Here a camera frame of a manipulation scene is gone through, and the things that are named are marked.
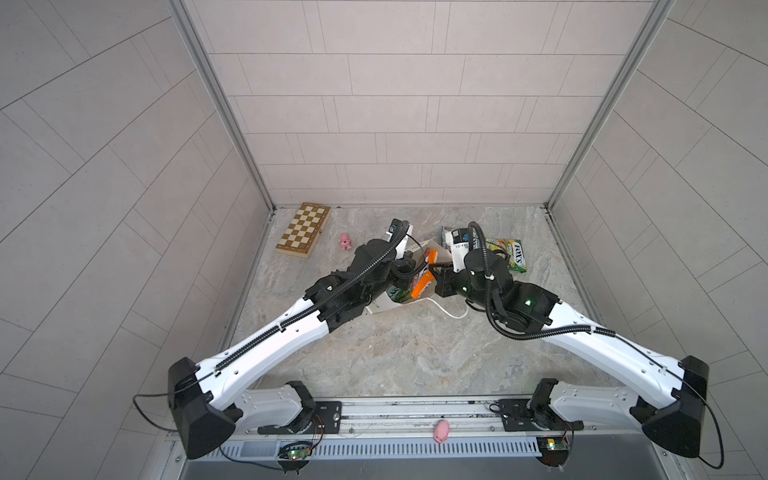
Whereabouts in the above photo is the white paper bag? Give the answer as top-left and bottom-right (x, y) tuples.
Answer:
(364, 240), (469, 320)

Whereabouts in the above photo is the yellow green candy bag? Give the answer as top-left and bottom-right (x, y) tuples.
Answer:
(486, 238), (527, 273)

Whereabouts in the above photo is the orange candy bag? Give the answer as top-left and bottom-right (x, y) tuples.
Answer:
(411, 250), (439, 300)

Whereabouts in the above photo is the teal mint candy bag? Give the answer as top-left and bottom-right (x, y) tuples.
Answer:
(441, 226), (453, 251)

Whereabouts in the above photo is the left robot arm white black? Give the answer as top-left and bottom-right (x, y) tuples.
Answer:
(164, 232), (416, 459)

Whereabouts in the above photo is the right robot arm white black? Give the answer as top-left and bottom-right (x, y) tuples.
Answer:
(429, 249), (709, 458)

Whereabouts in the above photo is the small pink toy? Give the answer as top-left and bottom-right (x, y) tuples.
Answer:
(339, 233), (352, 251)

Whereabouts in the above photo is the wooden chessboard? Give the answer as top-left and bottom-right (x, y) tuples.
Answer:
(276, 202), (331, 258)

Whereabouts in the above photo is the right circuit board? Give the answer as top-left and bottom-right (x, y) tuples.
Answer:
(536, 437), (571, 469)

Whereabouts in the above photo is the circuit board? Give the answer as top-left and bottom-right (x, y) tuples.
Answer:
(536, 437), (571, 469)
(277, 441), (314, 474)

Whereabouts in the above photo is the left circuit board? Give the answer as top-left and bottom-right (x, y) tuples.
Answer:
(277, 441), (314, 474)

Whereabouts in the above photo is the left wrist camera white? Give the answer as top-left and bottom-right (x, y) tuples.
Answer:
(387, 218), (413, 259)

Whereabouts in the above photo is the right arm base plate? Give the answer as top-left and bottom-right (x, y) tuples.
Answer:
(489, 398), (584, 433)

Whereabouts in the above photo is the pink eraser on rail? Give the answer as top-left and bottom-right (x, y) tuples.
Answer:
(433, 419), (451, 444)

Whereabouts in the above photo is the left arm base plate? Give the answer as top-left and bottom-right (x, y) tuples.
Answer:
(257, 401), (343, 435)

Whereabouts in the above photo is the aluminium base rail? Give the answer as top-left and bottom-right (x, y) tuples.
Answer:
(184, 394), (649, 471)

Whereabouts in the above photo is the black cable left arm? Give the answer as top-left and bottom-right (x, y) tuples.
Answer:
(131, 389), (283, 472)

